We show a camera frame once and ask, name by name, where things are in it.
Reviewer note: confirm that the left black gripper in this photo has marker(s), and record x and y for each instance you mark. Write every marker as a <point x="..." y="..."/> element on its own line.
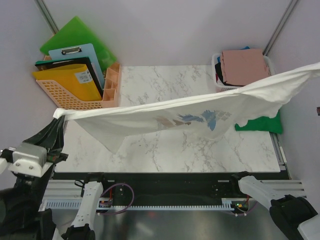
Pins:
<point x="52" y="136"/>

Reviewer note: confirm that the white printed t shirt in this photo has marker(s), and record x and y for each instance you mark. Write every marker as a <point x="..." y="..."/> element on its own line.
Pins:
<point x="207" y="115"/>

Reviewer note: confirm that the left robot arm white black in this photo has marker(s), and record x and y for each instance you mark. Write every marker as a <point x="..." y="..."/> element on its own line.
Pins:
<point x="21" y="218"/>

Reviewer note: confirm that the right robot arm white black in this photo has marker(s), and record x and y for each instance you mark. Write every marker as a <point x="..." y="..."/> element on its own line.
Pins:
<point x="296" y="218"/>

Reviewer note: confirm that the orange mesh file holder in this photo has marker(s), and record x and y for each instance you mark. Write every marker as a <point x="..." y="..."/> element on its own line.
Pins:
<point x="66" y="100"/>

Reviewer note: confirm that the yellow folder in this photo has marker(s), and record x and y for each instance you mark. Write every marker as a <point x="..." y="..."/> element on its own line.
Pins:
<point x="76" y="78"/>

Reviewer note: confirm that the peach compartment organizer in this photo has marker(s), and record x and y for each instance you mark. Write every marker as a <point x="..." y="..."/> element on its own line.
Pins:
<point x="111" y="92"/>

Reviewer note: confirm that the black folder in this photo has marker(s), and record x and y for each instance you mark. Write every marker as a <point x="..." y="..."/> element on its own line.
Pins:
<point x="50" y="64"/>

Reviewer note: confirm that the light blue clipboard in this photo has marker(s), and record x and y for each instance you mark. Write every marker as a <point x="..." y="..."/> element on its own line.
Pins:
<point x="80" y="51"/>

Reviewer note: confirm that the green plastic board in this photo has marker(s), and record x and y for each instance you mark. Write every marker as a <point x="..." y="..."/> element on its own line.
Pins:
<point x="76" y="32"/>

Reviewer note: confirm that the white laundry basket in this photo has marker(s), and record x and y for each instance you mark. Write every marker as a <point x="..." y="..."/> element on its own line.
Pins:
<point x="220" y="87"/>

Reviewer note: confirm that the black garment in basket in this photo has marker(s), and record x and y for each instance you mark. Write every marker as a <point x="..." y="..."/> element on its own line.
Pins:
<point x="218" y="71"/>

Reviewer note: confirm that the pink folded t shirt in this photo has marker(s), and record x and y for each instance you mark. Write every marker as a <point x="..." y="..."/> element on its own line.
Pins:
<point x="243" y="67"/>

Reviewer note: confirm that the green t shirt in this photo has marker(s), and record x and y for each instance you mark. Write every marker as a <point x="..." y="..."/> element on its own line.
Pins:
<point x="263" y="124"/>

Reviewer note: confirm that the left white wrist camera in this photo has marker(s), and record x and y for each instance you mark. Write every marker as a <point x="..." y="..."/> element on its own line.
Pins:
<point x="26" y="159"/>

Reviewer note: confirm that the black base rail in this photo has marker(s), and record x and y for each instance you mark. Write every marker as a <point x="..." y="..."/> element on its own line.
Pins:
<point x="161" y="188"/>

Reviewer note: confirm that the white cable duct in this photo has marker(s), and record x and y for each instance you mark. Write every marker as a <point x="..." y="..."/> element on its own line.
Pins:
<point x="74" y="204"/>

